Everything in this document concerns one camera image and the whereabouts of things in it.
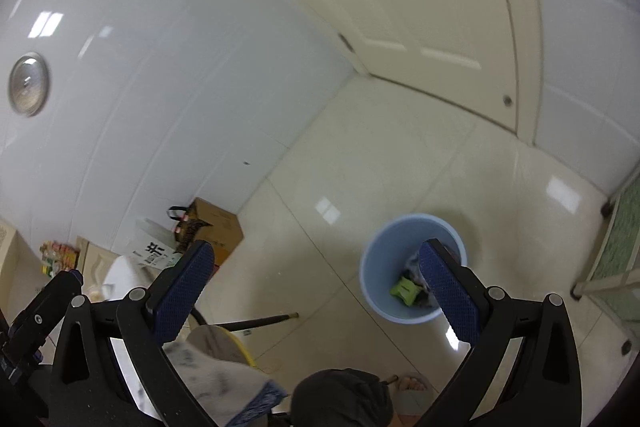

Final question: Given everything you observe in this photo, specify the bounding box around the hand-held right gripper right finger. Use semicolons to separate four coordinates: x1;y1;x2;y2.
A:
417;238;583;427

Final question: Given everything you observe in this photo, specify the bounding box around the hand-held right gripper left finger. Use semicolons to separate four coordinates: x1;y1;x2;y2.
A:
47;239;221;427

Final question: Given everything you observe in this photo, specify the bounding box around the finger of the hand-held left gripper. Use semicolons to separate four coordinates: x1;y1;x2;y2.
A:
10;269;83;356

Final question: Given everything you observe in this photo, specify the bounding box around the light blue waste bin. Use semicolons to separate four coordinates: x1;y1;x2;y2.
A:
359;213;468;325

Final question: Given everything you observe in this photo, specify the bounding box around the white printed paper bag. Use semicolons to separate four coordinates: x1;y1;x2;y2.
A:
131;218;183;270

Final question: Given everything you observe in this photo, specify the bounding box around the row of condiment bottles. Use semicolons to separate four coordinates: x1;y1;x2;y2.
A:
40;241;81;278

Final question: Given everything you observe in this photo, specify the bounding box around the round stool with yellow rim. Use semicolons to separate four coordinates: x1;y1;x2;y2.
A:
190;324;257;368

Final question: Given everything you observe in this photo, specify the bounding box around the leopard print bag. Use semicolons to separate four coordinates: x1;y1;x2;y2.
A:
168;205;213;253

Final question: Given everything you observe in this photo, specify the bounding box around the cream floor cabinet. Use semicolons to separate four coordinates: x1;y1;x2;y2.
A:
75;234;123;293

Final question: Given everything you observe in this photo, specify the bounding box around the brown cardboard box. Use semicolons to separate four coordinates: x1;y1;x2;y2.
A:
187;197;244;268

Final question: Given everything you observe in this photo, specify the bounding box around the black rod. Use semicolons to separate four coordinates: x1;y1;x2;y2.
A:
215;313;300;333

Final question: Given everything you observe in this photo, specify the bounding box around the person's foot in grey slipper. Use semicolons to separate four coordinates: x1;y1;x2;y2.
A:
392;374;436;418

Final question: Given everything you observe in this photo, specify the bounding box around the person's dark trouser knee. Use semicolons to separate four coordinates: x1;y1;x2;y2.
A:
291;368;396;427

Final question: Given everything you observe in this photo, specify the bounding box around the green patterned framed panel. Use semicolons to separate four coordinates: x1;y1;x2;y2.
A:
572;177;640;303

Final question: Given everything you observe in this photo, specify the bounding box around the cream panelled door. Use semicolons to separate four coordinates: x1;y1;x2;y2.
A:
270;0;543;148

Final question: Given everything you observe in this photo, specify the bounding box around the round metal wall disc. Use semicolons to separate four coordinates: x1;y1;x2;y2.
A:
7;53;50;118

